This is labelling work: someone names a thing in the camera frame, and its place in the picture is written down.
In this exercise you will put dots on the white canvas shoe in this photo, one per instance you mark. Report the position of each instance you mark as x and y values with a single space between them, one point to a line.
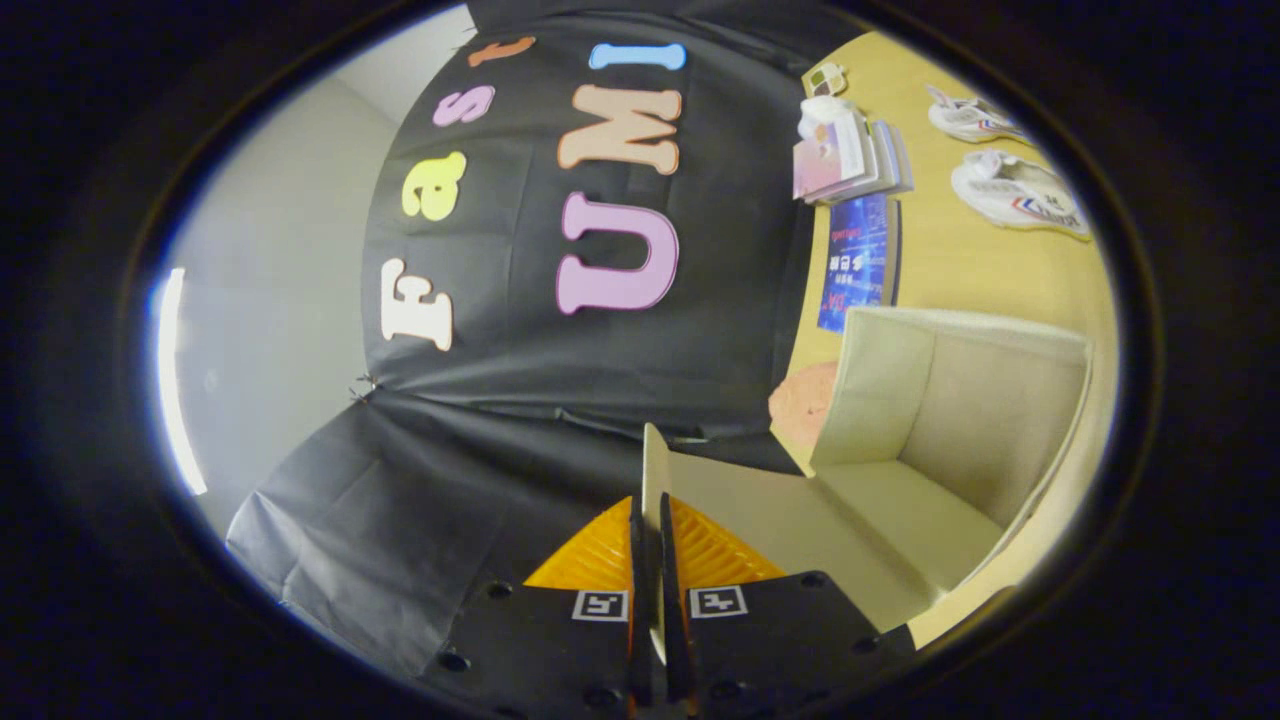
975 118
1020 195

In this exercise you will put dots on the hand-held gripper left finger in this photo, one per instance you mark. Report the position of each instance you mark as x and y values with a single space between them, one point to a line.
540 640

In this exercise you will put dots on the dark blue cover book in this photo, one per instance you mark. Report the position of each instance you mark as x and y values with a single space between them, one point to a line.
855 265

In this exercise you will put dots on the pink cover book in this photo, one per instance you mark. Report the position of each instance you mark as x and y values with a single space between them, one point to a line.
822 160

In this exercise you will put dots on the white cover book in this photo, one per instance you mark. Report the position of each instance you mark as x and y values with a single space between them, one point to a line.
882 160

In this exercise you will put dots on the beige fabric storage box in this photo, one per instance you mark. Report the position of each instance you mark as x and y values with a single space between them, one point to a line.
960 420

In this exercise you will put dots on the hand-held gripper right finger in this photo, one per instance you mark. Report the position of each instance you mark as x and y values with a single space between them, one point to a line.
780 640

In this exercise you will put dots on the small compartment tray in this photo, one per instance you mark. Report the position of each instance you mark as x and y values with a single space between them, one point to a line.
825 80

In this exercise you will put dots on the black backdrop cloth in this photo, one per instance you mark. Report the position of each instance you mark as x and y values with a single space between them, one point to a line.
520 400

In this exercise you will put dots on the white fluffy ball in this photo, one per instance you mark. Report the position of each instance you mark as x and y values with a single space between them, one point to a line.
818 110

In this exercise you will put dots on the pale blue cover book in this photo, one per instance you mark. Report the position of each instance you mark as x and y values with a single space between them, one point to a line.
900 160

